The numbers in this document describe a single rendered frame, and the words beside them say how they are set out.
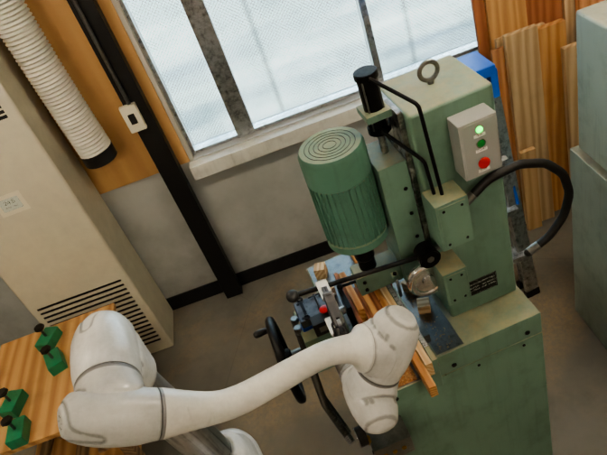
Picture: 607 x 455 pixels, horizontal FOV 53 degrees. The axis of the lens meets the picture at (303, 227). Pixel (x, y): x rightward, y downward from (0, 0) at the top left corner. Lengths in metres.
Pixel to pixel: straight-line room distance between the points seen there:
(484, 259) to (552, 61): 1.43
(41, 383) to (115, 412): 1.71
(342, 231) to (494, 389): 0.78
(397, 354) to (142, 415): 0.52
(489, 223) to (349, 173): 0.46
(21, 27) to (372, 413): 1.99
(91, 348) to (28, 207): 1.68
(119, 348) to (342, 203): 0.65
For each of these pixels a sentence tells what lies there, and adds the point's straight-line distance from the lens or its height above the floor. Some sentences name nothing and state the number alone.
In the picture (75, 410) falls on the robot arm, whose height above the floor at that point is 1.47.
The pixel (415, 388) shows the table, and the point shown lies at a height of 0.88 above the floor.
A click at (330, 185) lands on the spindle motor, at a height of 1.41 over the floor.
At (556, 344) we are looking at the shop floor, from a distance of 2.88.
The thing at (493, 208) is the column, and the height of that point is 1.15.
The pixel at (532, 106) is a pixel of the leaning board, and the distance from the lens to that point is 3.07.
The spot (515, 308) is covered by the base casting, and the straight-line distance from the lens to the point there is 1.95.
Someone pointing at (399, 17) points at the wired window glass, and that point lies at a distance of 3.06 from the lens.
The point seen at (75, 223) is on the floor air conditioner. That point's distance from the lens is 2.94.
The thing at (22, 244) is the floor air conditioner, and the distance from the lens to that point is 3.04.
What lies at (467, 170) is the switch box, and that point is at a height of 1.36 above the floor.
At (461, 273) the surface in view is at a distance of 1.69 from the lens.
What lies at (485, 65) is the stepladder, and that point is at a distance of 2.42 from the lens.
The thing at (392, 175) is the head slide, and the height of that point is 1.36.
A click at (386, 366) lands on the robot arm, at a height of 1.24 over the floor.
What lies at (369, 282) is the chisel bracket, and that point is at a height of 1.01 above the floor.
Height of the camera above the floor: 2.26
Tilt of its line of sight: 37 degrees down
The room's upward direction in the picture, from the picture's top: 21 degrees counter-clockwise
